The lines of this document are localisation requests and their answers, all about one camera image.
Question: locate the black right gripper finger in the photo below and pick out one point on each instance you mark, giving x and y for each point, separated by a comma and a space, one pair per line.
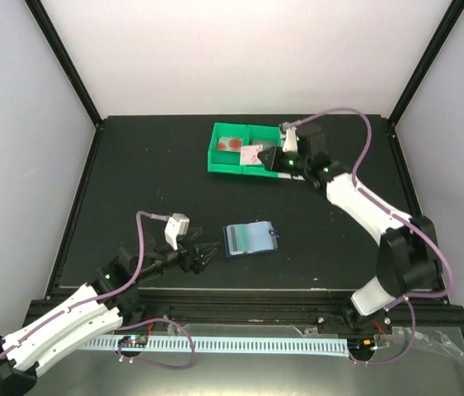
269, 163
267, 154

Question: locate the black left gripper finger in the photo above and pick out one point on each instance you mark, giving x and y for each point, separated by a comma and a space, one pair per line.
207, 257
206, 247

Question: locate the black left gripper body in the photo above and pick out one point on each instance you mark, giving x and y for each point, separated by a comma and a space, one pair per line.
187, 263

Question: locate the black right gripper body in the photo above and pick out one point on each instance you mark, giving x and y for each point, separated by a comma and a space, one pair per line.
297, 167

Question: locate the pink card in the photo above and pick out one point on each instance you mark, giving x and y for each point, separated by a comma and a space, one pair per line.
249, 155

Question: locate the blue leather card holder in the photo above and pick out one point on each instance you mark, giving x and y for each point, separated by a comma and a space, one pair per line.
262, 235

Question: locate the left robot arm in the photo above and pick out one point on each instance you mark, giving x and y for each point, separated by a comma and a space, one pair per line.
109, 303

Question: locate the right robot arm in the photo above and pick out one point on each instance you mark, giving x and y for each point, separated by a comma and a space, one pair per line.
406, 257

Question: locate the white patterned card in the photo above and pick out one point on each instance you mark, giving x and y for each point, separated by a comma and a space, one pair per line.
264, 143

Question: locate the red circle card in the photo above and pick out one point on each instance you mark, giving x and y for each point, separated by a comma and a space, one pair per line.
229, 144

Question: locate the white bin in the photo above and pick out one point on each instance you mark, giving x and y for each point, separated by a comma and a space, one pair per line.
287, 176

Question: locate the green bin middle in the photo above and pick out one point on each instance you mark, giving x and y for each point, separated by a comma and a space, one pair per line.
260, 132

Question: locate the green bin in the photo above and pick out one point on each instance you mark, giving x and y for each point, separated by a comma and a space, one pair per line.
260, 132
224, 162

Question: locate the green bin left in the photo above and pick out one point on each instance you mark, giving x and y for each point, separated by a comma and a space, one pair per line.
224, 162

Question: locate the light blue slotted strip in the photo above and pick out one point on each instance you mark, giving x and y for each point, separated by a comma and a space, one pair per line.
228, 345

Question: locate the left circuit board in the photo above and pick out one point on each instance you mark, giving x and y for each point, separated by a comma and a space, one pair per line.
133, 341

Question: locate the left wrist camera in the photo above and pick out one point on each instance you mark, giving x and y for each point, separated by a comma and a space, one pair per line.
176, 226

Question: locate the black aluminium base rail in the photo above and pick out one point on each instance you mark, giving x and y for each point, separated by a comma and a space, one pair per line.
270, 306

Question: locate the black frame post right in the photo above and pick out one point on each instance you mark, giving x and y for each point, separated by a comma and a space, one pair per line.
431, 51

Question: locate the black frame post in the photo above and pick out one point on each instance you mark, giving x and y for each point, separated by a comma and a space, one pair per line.
431, 51
49, 31

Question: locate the black frame post left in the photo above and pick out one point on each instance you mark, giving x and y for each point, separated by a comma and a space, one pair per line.
49, 31

